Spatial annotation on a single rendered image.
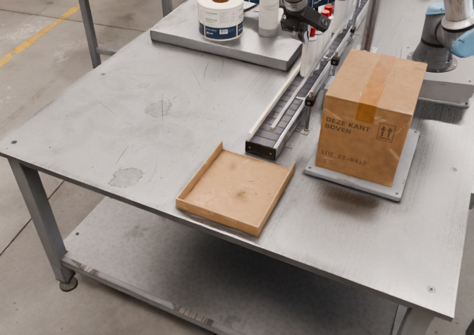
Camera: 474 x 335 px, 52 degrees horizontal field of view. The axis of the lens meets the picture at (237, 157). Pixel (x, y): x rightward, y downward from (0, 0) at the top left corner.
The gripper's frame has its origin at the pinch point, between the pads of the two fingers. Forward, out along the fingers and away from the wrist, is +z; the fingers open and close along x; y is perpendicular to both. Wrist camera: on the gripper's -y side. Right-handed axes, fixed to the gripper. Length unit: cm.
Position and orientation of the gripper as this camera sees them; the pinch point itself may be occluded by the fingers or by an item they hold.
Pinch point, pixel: (307, 41)
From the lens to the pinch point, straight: 177.9
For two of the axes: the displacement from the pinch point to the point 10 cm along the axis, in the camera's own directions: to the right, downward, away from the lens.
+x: -3.8, 8.8, -2.6
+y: -9.0, -2.9, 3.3
